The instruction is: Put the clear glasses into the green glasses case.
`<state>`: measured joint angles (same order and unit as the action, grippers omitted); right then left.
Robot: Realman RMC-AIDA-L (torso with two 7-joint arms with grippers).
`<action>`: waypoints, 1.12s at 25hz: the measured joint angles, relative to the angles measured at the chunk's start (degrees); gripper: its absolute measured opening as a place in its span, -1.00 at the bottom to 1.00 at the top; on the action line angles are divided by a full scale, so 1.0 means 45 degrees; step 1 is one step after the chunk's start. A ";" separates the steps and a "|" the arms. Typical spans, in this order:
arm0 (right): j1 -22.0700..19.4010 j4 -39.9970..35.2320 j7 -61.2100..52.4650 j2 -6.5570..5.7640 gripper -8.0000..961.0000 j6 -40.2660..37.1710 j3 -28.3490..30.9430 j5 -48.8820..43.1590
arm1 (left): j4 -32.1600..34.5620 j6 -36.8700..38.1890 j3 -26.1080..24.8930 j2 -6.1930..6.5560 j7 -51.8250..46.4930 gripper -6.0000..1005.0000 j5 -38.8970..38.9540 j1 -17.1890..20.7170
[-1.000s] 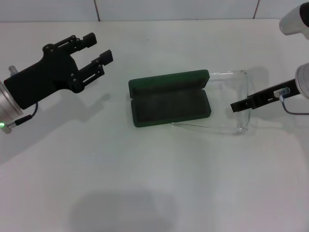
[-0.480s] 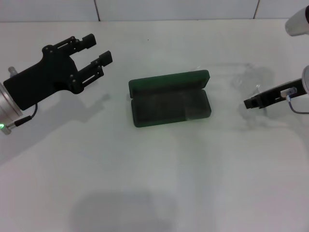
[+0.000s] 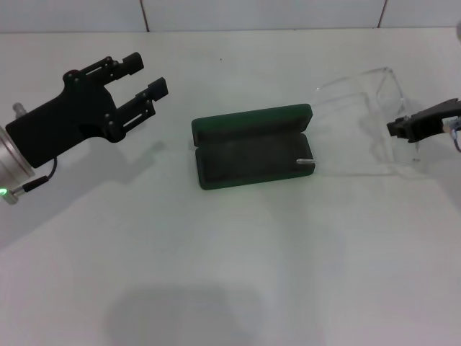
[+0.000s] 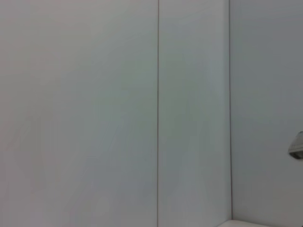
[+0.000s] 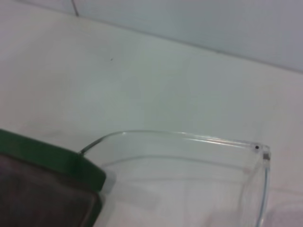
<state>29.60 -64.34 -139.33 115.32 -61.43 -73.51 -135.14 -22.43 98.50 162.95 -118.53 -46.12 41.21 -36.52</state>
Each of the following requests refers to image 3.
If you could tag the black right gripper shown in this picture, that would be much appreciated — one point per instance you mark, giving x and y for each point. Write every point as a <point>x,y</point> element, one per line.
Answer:
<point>436,115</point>

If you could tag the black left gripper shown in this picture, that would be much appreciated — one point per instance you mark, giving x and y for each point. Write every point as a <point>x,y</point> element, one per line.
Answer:
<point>72,115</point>

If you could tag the clear white glasses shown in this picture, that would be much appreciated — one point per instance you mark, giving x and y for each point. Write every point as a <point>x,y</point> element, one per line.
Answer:
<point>407,155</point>

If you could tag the green glasses case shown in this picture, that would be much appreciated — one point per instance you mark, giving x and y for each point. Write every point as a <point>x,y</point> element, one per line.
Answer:
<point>252,151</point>

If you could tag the silver left wrist port stub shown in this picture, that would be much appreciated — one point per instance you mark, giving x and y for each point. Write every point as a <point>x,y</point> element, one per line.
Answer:
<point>18,109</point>

